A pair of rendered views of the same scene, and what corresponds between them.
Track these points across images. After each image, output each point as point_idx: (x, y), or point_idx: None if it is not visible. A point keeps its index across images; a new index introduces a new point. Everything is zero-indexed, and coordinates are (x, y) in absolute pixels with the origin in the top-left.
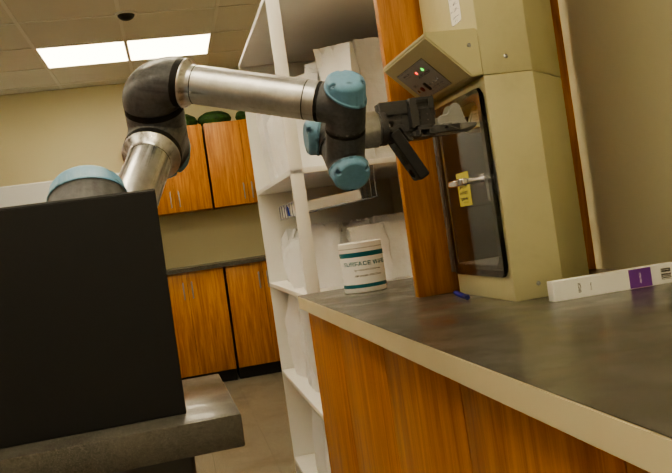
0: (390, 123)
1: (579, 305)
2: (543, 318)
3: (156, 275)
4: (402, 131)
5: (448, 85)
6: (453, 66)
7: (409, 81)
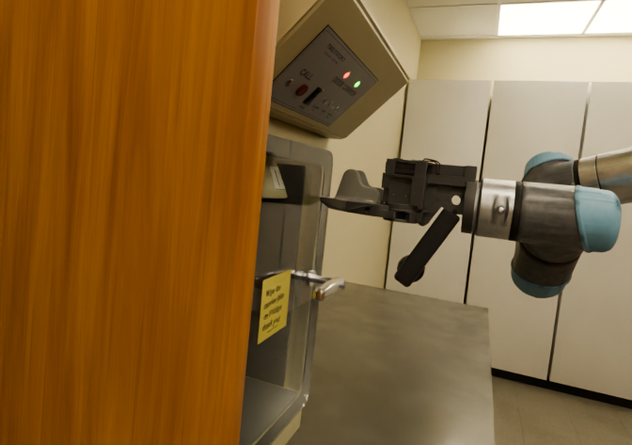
0: (451, 197)
1: (320, 375)
2: (378, 375)
3: None
4: (437, 211)
5: (323, 123)
6: (360, 119)
7: (319, 59)
